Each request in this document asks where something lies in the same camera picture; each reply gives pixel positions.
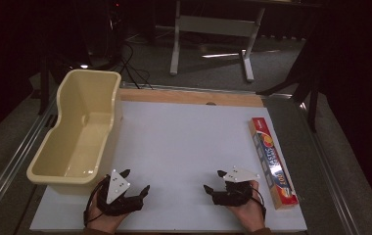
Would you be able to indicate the wooden board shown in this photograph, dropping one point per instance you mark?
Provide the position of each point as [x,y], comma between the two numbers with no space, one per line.
[190,97]

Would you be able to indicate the cream plastic bin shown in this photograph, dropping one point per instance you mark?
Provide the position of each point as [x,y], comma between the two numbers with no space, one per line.
[76,153]

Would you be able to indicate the dark equipment tower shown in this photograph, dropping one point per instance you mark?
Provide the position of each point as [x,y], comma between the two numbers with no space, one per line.
[104,29]

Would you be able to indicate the person's right hand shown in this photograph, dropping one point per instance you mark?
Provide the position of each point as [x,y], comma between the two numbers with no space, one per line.
[249,213]

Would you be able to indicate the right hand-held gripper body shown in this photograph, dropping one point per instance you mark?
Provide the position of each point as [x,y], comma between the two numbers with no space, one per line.
[236,192]

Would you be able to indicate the white board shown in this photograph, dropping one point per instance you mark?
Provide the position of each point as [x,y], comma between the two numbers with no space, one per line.
[180,147]

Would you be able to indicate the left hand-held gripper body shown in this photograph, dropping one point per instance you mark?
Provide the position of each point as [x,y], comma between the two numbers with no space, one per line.
[117,187]

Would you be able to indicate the dark metal stand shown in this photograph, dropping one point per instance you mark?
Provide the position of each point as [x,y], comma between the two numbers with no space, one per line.
[312,107]

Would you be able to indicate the white metal table frame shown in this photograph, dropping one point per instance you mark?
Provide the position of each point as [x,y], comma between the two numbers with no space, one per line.
[216,26]

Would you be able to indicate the red and blue wrap box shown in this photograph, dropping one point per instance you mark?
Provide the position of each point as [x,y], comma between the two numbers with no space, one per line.
[271,160]

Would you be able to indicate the aluminium rail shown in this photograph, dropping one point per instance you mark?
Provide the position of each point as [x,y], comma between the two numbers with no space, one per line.
[11,166]
[332,182]

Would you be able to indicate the person's left hand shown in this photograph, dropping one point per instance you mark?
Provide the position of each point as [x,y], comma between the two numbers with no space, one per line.
[104,220]

